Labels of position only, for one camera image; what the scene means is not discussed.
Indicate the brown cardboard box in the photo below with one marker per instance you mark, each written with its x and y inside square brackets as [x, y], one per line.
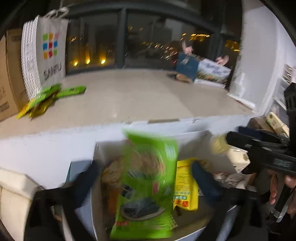
[10, 76]

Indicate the yellow snack packet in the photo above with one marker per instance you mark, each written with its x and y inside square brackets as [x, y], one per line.
[185, 185]

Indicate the white shopping bag coloured squares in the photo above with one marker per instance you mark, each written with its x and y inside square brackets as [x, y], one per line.
[49, 51]

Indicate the person's right hand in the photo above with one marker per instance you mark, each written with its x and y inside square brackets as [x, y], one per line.
[274, 187]

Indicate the green label tissue pack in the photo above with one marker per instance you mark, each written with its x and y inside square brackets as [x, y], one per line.
[276, 124]

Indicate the pile of green packets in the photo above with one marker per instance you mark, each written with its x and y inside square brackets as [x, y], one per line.
[49, 95]

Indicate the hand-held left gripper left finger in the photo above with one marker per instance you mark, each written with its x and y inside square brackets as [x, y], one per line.
[87, 178]

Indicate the printed landscape carton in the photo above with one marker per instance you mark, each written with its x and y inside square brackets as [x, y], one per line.
[208, 69]

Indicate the white shelf unit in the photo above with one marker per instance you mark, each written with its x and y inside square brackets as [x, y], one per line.
[283, 85]

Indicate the green snack packet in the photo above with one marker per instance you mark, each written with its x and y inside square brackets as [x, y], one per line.
[143, 176]

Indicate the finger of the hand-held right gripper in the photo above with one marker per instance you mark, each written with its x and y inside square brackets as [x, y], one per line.
[256, 133]
[245, 141]

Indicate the white foam cushion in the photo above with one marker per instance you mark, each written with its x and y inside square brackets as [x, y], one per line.
[16, 199]

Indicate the cream tissue pack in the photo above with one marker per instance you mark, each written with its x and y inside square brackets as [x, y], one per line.
[231, 153]

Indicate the round brown biscuit packet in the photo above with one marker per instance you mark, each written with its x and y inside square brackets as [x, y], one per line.
[114, 170]

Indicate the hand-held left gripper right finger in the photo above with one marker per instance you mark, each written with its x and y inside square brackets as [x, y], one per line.
[203, 180]

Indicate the white cardboard box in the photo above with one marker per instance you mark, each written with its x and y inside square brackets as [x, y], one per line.
[198, 139]

